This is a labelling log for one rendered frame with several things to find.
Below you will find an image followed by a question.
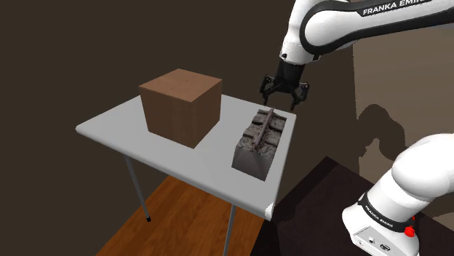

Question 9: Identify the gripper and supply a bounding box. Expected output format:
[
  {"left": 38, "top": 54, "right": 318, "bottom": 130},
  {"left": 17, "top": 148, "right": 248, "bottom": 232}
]
[{"left": 259, "top": 57, "right": 311, "bottom": 112}]

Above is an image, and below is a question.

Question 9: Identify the brown cardboard box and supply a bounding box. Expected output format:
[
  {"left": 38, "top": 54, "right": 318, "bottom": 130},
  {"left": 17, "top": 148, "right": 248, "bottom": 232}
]
[{"left": 138, "top": 68, "right": 223, "bottom": 150}]

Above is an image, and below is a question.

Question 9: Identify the grey table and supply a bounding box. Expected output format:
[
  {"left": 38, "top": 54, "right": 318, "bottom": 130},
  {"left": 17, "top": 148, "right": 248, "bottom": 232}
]
[{"left": 75, "top": 93, "right": 298, "bottom": 256}]

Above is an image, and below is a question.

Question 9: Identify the grey block with rail track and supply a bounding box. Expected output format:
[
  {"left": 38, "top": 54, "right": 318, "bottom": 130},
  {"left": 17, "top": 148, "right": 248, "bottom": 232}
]
[{"left": 231, "top": 107, "right": 288, "bottom": 182}]

